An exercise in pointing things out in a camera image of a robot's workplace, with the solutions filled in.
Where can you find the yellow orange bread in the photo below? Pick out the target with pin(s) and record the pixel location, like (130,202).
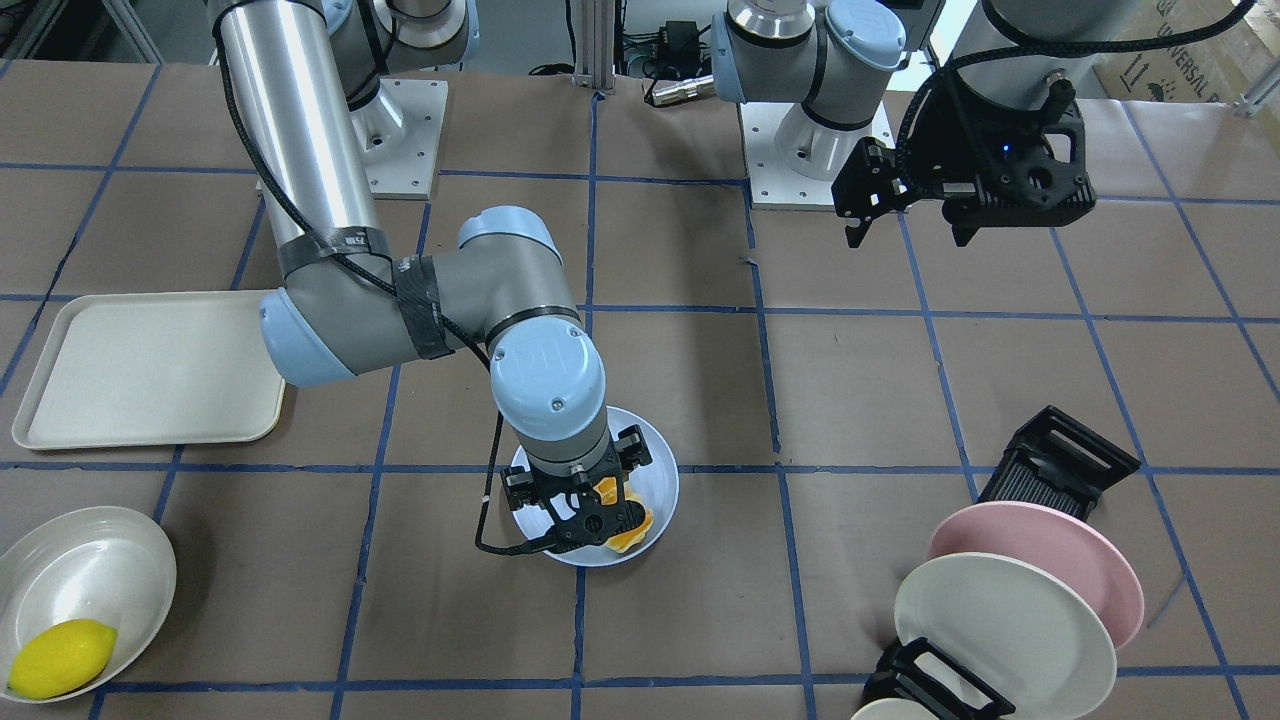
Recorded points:
(634,520)

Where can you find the blue plate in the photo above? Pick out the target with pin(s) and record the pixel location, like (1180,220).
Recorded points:
(656,484)

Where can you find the pink plate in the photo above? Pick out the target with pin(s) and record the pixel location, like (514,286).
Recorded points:
(1065,547)

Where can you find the cream plate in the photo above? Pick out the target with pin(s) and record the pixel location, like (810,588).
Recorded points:
(1022,631)

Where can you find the black dish rack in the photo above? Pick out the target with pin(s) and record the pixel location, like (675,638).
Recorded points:
(1054,461)

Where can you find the black power adapter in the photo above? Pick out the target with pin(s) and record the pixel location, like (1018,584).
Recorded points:
(678,44)

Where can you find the cardboard box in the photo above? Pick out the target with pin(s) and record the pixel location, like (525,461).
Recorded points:
(1219,69)

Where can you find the cream bowl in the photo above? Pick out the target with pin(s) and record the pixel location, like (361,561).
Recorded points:
(893,709)

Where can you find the cream rectangular tray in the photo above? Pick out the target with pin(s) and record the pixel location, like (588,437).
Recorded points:
(145,369)

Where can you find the white oval lemon dish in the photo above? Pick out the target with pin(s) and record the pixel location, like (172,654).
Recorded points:
(109,564)

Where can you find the yellow lemon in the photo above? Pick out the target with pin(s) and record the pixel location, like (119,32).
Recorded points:
(62,659)

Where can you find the aluminium frame post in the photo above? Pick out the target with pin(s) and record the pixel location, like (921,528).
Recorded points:
(595,29)

